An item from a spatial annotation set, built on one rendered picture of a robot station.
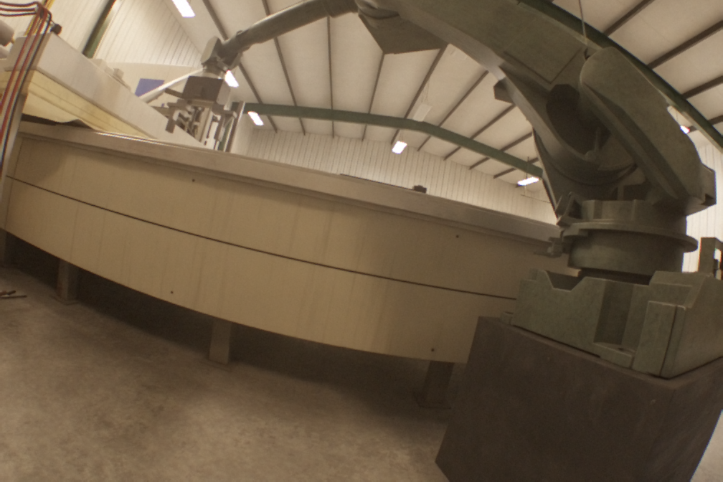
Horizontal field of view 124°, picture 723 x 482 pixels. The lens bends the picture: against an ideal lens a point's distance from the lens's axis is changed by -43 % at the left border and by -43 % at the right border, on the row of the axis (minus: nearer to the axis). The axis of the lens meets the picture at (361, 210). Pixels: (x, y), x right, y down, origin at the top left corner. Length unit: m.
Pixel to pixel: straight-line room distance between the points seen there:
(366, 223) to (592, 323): 0.79
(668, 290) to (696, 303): 0.08
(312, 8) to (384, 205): 0.97
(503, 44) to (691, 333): 0.76
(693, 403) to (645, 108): 0.58
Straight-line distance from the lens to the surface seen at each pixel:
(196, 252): 1.26
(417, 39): 1.45
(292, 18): 1.66
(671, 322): 0.64
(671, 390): 0.61
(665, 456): 0.76
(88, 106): 1.91
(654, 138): 0.73
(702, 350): 0.81
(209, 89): 1.83
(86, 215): 1.58
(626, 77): 0.78
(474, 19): 0.96
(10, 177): 2.13
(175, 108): 1.93
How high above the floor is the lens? 0.64
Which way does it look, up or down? 5 degrees up
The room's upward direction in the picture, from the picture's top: 12 degrees clockwise
